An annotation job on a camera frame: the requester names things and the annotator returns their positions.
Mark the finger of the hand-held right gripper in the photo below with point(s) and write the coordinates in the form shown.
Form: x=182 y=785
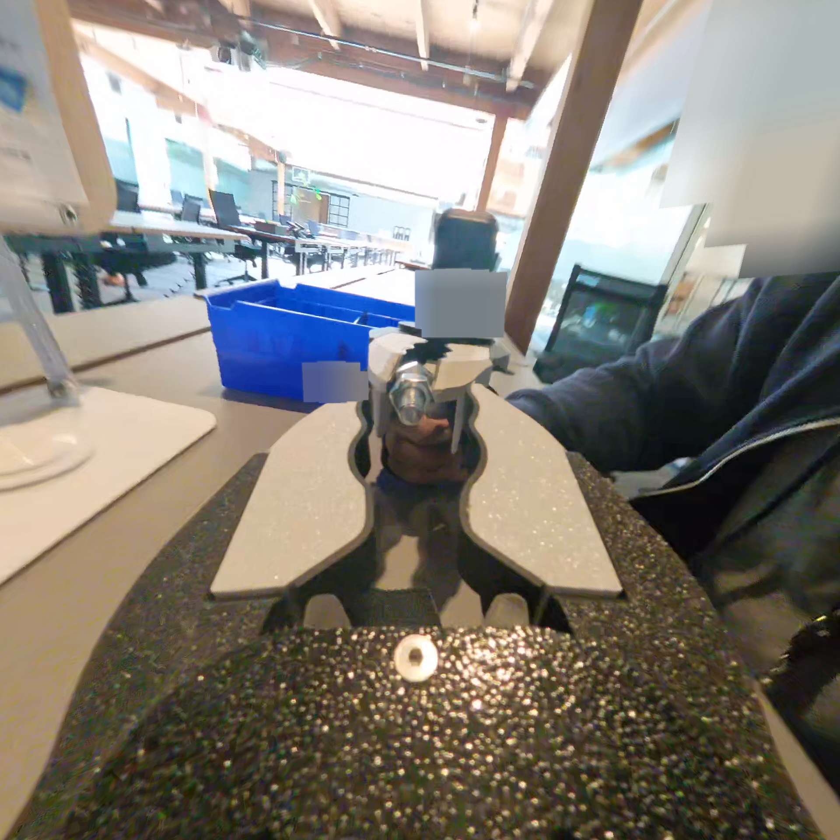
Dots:
x=387 y=358
x=463 y=377

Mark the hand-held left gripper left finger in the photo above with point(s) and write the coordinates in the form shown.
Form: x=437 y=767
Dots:
x=302 y=518

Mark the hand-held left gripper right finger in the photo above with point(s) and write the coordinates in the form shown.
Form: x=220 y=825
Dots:
x=538 y=518

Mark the silver bolt with nut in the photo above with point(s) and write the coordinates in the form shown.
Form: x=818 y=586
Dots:
x=407 y=388

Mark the steel bolt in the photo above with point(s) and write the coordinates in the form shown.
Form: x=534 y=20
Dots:
x=412 y=415

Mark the blue plastic bin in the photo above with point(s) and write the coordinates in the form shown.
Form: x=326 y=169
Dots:
x=262 y=348

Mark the person's right forearm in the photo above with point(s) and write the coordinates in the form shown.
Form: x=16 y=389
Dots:
x=623 y=407

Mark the person's right hand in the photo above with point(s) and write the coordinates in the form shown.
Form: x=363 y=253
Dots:
x=420 y=456

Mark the wooden document stand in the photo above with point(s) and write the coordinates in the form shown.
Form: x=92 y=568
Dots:
x=131 y=433

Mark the black office chair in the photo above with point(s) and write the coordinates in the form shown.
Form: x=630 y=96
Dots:
x=190 y=210
x=226 y=210

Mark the ceiling track light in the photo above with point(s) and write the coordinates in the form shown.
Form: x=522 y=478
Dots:
x=474 y=19

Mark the person's dark zip jacket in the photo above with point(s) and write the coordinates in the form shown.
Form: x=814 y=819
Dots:
x=774 y=512

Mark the office desk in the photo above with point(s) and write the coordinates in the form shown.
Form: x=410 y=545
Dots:
x=177 y=229

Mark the ceiling mounted device cluster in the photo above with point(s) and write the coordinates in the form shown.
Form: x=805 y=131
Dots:
x=236 y=52

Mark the printed instruction sheet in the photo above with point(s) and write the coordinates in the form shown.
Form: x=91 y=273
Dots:
x=33 y=131

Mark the black wall screen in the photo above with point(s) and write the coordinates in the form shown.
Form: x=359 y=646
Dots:
x=604 y=321

